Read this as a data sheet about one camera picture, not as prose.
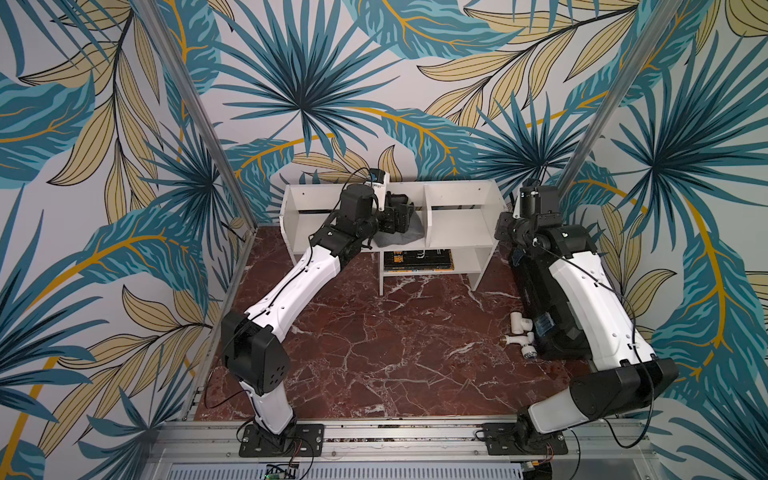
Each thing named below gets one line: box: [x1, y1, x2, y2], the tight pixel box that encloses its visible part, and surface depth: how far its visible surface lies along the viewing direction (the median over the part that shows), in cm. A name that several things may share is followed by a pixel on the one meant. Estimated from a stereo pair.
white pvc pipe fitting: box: [500, 311, 538, 359], surface depth 92 cm
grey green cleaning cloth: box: [373, 211, 426, 248], surface depth 82 cm
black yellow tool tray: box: [384, 249, 454, 273], surface depth 94 cm
